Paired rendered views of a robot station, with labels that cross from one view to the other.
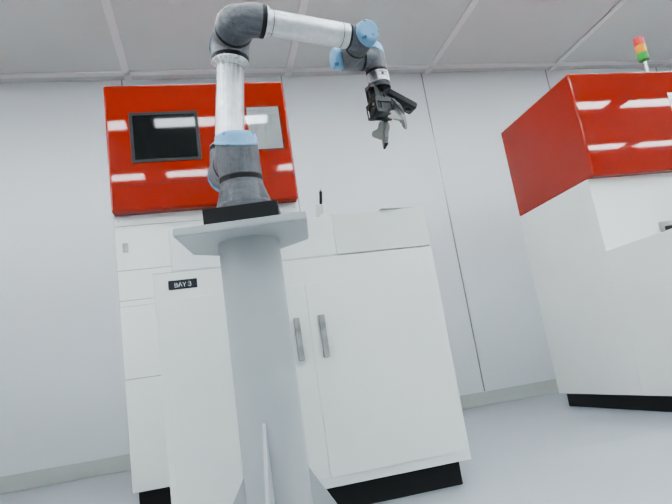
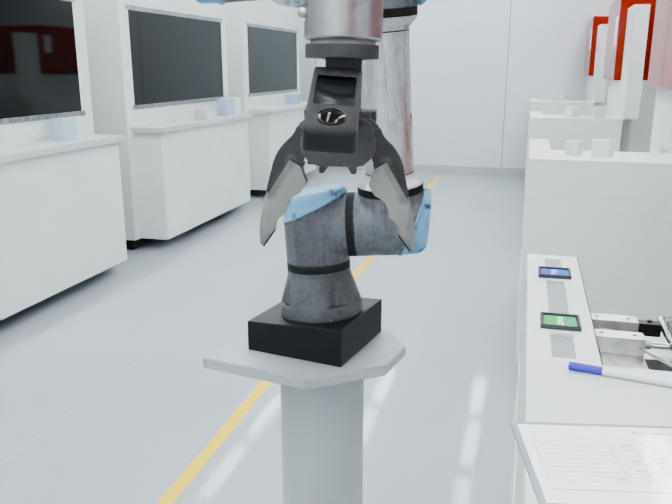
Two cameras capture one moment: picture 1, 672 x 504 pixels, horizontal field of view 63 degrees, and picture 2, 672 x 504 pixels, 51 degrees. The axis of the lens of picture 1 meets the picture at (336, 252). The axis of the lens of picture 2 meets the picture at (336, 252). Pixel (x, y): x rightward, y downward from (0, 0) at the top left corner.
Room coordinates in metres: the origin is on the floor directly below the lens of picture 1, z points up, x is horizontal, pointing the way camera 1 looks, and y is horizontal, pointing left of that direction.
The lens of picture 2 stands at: (2.04, -0.85, 1.33)
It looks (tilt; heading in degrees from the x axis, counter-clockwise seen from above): 15 degrees down; 119
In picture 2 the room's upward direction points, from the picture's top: straight up
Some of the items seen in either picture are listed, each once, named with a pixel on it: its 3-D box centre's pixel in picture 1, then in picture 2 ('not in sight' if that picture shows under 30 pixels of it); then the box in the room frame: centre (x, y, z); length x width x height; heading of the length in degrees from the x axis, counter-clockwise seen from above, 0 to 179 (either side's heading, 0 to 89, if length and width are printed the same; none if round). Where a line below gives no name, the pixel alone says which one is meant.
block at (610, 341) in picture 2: not in sight; (617, 341); (1.92, 0.29, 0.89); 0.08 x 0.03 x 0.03; 14
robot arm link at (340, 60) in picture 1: (349, 56); not in sight; (1.65, -0.14, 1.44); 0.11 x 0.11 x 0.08; 22
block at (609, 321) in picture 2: not in sight; (611, 324); (1.91, 0.37, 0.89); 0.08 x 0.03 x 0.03; 14
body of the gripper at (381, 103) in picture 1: (381, 101); (341, 108); (1.70, -0.23, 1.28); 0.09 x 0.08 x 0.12; 115
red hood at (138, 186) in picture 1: (204, 173); not in sight; (2.67, 0.62, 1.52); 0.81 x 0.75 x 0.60; 104
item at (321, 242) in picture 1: (253, 245); (553, 337); (1.83, 0.28, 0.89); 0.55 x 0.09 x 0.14; 104
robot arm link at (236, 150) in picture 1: (237, 155); (319, 223); (1.41, 0.23, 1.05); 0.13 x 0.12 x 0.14; 22
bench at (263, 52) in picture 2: not in sight; (251, 95); (-2.70, 5.79, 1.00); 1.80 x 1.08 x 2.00; 104
